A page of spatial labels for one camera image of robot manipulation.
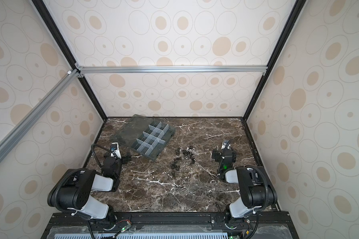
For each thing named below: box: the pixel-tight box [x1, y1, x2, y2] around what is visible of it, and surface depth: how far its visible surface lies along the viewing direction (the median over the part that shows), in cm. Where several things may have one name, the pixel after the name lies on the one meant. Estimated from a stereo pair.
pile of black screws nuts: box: [170, 145, 198, 171], surface depth 99 cm
